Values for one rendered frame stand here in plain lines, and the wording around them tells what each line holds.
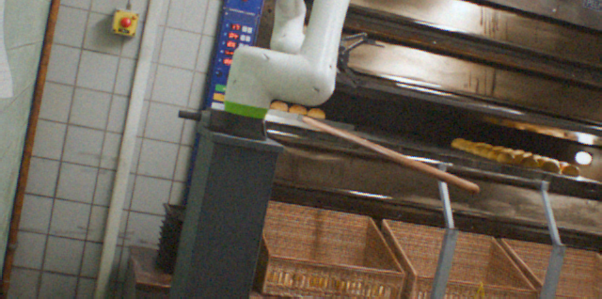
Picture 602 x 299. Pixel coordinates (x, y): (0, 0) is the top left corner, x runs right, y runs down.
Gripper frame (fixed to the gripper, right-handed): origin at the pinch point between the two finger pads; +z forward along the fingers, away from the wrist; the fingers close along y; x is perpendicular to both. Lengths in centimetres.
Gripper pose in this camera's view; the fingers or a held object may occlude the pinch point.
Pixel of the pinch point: (376, 64)
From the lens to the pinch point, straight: 304.5
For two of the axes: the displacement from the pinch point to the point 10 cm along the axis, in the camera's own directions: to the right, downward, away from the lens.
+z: 9.4, 1.8, 2.8
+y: -2.0, 9.8, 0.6
